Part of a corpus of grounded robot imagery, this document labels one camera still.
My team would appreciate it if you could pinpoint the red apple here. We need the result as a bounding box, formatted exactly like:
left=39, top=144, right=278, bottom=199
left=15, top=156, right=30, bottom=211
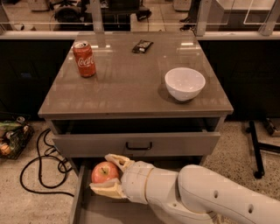
left=91, top=161, right=119, bottom=184

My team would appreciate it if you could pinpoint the black snack packet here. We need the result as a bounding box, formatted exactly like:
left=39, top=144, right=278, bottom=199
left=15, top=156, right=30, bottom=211
left=132, top=39, right=153, bottom=53

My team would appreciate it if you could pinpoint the black stand leg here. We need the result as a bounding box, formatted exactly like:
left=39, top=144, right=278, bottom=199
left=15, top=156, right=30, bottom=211
left=246, top=121, right=280, bottom=179

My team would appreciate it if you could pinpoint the red Coca-Cola can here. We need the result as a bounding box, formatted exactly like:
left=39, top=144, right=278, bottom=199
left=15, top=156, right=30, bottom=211
left=73, top=41, right=96, bottom=78

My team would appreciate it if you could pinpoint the grey drawer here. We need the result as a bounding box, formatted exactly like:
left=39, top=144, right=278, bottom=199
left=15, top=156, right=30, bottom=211
left=53, top=118, right=221, bottom=158
left=69, top=158, right=213, bottom=224

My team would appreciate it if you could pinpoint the grey middle drawer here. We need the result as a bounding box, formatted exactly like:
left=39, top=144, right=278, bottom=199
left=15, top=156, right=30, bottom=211
left=69, top=158, right=213, bottom=224

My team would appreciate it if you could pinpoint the black wire basket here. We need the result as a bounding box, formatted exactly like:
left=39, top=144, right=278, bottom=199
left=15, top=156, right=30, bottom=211
left=0, top=116, right=34, bottom=159

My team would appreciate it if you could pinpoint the grey drawer cabinet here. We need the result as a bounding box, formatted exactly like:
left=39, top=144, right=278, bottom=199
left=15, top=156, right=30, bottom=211
left=38, top=31, right=235, bottom=224

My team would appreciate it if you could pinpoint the glass barrier rail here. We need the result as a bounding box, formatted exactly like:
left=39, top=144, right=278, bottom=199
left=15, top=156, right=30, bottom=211
left=0, top=0, right=280, bottom=40

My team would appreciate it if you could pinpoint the white ceramic bowl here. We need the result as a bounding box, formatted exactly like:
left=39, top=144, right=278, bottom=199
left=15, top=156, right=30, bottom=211
left=164, top=67, right=206, bottom=102

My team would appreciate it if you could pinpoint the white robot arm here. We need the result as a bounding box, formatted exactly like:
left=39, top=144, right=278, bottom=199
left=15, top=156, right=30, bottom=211
left=90, top=154, right=280, bottom=224

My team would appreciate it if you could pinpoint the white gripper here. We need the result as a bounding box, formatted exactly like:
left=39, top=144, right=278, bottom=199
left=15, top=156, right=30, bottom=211
left=89, top=154, right=154, bottom=205

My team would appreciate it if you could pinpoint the grey top drawer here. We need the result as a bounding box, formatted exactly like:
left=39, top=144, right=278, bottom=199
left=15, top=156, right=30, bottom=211
left=53, top=118, right=221, bottom=158

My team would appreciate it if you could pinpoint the black drawer handle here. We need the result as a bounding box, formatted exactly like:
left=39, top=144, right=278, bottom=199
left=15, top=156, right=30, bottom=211
left=125, top=142, right=153, bottom=151

